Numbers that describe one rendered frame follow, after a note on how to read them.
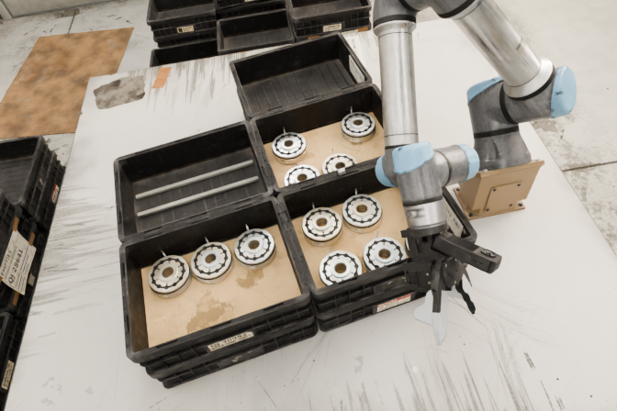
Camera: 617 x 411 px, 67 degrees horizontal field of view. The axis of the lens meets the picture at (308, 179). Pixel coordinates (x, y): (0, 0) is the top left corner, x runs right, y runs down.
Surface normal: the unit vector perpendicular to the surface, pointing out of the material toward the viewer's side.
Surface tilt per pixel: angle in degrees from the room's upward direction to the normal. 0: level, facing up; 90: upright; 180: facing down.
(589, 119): 0
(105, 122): 0
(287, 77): 0
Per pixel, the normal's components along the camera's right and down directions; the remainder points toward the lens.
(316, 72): -0.10, -0.63
